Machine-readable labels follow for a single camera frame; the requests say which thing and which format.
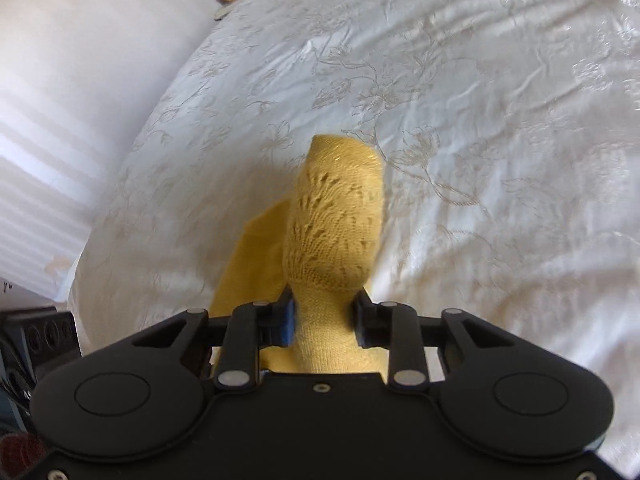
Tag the white embroidered bedspread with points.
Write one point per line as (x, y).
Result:
(475, 135)

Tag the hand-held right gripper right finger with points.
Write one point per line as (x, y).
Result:
(361, 325)

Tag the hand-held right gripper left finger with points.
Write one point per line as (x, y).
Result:
(289, 322)

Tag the yellow knit sweater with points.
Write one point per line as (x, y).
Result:
(330, 220)

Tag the dark red cloth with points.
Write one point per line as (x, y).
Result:
(20, 452)

